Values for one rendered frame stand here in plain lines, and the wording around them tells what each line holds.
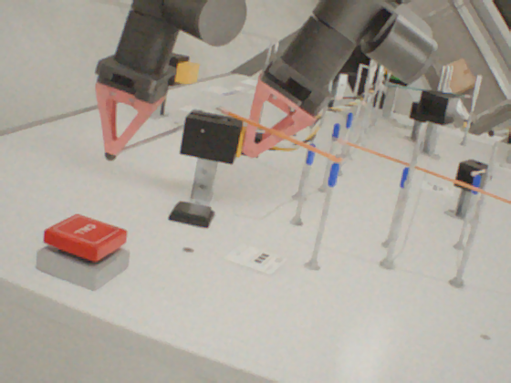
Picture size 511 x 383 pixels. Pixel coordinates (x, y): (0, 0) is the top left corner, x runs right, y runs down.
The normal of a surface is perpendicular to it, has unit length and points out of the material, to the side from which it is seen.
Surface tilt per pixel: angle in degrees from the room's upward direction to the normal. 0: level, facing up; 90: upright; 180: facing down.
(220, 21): 56
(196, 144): 80
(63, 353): 0
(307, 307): 47
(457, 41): 90
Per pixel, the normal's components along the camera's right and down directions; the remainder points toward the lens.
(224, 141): -0.09, 0.29
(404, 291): 0.18, -0.94
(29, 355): 0.80, -0.45
